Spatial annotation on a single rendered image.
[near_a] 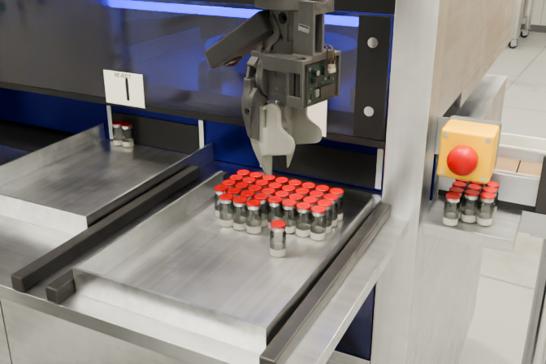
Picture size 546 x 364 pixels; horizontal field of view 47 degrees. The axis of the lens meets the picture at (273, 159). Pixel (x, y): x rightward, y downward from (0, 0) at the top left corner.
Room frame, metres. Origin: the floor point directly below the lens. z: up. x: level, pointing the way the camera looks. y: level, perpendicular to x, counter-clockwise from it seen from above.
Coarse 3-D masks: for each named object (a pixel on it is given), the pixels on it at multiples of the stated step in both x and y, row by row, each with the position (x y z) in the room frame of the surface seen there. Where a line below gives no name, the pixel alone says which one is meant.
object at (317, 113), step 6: (324, 102) 0.91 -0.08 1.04; (312, 108) 0.92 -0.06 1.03; (318, 108) 0.91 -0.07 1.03; (324, 108) 0.91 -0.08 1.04; (312, 114) 0.92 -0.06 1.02; (318, 114) 0.91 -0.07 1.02; (324, 114) 0.91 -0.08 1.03; (312, 120) 0.92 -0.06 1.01; (318, 120) 0.91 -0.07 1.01; (324, 120) 0.91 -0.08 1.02; (324, 126) 0.91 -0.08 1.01; (324, 132) 0.91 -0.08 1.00
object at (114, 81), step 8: (104, 72) 1.09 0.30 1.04; (112, 72) 1.09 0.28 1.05; (120, 72) 1.08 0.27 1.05; (104, 80) 1.10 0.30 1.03; (112, 80) 1.09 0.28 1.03; (120, 80) 1.08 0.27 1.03; (128, 80) 1.07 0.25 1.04; (136, 80) 1.06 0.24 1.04; (112, 88) 1.09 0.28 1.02; (120, 88) 1.08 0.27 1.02; (128, 88) 1.07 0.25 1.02; (136, 88) 1.06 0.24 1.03; (112, 96) 1.09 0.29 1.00; (120, 96) 1.08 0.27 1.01; (136, 96) 1.06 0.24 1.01; (120, 104) 1.08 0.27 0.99; (128, 104) 1.07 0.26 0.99; (136, 104) 1.07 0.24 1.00; (144, 104) 1.06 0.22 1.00
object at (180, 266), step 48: (192, 192) 0.87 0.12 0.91; (144, 240) 0.77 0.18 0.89; (192, 240) 0.78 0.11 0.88; (240, 240) 0.78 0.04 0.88; (288, 240) 0.78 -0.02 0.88; (336, 240) 0.72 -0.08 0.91; (96, 288) 0.64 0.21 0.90; (144, 288) 0.61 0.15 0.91; (192, 288) 0.66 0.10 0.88; (240, 288) 0.66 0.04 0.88; (288, 288) 0.66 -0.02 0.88; (240, 336) 0.55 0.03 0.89
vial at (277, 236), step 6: (282, 228) 0.73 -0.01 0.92; (270, 234) 0.74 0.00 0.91; (276, 234) 0.73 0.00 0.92; (282, 234) 0.73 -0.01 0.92; (270, 240) 0.74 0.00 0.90; (276, 240) 0.73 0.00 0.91; (282, 240) 0.73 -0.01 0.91; (270, 246) 0.74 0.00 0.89; (276, 246) 0.73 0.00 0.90; (282, 246) 0.73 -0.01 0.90; (270, 252) 0.74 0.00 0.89; (276, 252) 0.73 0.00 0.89; (282, 252) 0.73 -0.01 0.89
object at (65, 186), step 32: (96, 128) 1.18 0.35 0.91; (32, 160) 1.03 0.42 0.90; (64, 160) 1.08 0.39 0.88; (96, 160) 1.08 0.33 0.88; (128, 160) 1.08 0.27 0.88; (160, 160) 1.08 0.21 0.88; (192, 160) 1.03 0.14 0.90; (0, 192) 0.94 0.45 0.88; (32, 192) 0.94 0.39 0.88; (64, 192) 0.94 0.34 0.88; (96, 192) 0.94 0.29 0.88; (128, 192) 0.87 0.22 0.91; (64, 224) 0.81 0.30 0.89
